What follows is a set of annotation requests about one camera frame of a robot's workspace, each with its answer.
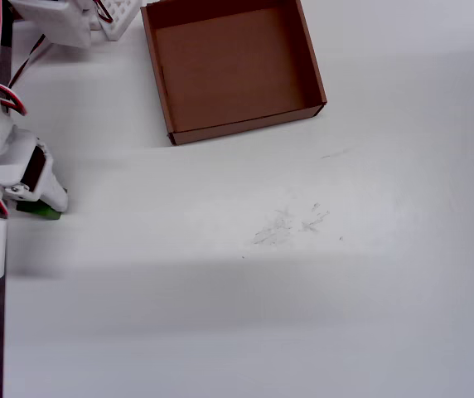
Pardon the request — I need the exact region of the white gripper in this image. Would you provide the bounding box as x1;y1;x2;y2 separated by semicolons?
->
0;124;70;212

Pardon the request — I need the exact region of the green cube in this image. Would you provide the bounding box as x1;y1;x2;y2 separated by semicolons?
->
15;188;69;221

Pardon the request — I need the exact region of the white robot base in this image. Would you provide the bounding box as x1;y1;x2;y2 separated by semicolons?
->
98;0;148;41

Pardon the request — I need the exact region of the brown cardboard box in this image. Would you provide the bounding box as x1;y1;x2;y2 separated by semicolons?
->
139;0;328;146

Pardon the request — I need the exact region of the red black servo cable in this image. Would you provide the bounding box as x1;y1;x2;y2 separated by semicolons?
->
0;72;29;118

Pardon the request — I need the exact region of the red white lead cable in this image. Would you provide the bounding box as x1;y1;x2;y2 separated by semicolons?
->
7;35;48;90

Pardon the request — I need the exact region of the red servo cable loop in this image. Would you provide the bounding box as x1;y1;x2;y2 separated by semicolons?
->
94;0;114;24

